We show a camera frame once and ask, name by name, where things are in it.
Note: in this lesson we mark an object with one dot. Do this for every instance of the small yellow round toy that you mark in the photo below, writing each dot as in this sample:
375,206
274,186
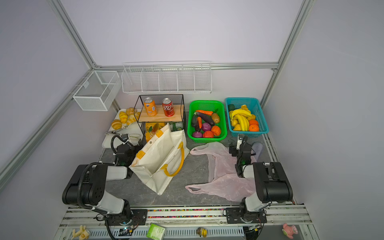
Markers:
202,232

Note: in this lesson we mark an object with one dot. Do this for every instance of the pink plastic grocery bag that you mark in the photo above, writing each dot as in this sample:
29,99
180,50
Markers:
223,179

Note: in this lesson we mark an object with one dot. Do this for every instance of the yellow banana bunch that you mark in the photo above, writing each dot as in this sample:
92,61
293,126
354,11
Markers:
239,120

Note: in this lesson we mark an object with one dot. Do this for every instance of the purple onion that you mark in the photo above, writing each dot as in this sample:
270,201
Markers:
206,127

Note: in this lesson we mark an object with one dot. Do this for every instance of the dark purple eggplant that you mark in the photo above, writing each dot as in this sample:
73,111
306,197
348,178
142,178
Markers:
206,118

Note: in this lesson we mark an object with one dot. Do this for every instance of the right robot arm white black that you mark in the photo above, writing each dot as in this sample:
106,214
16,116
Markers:
271,182

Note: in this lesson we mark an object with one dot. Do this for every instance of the teal plastic basket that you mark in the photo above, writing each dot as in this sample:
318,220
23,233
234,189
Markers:
258,117

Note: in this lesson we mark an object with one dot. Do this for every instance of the brown potato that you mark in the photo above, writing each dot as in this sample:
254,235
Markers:
215,117

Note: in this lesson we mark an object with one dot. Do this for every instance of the grey oval pad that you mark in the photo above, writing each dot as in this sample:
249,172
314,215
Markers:
257,148

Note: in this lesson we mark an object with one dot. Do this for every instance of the orange soda can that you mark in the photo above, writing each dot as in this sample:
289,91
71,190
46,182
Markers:
150,107

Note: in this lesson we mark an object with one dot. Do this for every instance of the orange carrot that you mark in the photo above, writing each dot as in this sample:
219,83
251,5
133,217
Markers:
209,113

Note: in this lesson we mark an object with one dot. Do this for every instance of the black wire shelf wooden board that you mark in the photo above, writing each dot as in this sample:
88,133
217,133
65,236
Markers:
179,107

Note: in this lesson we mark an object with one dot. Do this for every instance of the orange pumpkin vegetable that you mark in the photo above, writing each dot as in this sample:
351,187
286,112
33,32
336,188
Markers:
216,131

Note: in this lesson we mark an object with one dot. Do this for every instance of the green small box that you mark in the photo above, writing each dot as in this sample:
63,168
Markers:
156,232

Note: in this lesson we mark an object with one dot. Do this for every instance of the pink toy figure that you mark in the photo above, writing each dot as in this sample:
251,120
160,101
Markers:
289,231

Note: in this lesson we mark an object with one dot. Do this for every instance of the croissant bread front left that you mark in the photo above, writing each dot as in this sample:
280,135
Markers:
116,124

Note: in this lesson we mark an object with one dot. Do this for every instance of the white bread tray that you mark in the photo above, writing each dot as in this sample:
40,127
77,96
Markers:
106,144

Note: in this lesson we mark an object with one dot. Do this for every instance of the red tomato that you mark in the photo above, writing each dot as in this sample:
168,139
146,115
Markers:
208,134

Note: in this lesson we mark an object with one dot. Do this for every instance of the red cola can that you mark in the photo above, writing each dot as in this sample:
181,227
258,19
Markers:
168,107

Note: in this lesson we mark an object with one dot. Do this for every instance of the green snack bag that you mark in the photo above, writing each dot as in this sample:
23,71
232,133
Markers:
176,126

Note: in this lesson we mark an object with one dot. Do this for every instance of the green plastic basket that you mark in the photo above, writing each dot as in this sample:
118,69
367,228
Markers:
195,123

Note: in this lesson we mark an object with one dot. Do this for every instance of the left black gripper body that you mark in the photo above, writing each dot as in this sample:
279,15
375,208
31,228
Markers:
127,148

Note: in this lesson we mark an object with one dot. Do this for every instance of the orange fruit front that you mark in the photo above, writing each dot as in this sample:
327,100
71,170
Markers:
254,128

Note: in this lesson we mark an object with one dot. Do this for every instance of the croissant bread middle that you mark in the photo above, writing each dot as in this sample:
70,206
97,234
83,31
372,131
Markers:
123,117

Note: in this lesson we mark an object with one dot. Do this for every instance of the croissant bread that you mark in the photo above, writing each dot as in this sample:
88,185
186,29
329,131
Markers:
116,124
123,117
133,115

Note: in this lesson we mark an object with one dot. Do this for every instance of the white canvas tote bag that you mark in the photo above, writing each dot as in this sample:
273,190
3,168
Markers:
161,159

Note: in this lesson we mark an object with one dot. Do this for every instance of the croissant bread right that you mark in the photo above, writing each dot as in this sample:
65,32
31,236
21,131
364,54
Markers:
133,115

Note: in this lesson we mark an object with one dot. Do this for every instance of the white wire wall basket long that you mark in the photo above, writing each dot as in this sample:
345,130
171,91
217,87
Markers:
167,77

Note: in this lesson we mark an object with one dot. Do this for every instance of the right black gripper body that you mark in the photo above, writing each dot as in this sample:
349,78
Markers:
241,148

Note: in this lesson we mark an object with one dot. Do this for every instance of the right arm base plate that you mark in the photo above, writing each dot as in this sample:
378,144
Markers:
240,216

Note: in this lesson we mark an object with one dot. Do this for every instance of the yellow toy banana pieces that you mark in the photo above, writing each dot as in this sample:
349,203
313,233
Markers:
82,233

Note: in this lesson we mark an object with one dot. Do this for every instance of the white mesh wall box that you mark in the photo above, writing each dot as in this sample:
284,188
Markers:
98,91

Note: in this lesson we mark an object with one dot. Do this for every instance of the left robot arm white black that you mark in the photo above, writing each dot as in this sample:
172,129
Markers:
87,187

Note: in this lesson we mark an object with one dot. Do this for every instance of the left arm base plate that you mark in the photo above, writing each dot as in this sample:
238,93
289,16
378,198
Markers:
135,217

